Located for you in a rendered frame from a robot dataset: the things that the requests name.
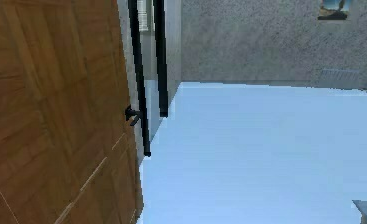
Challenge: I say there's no brown wooden room door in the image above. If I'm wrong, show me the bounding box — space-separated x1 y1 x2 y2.
0 0 145 224

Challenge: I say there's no black door handle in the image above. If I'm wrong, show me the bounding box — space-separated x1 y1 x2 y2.
124 105 143 127

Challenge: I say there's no black door frame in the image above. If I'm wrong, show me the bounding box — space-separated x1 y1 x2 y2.
127 0 169 158

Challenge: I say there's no white slatted window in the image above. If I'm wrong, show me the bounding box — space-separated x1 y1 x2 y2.
136 0 149 33

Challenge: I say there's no framed landscape picture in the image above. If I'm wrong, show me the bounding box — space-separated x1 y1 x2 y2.
317 0 353 21

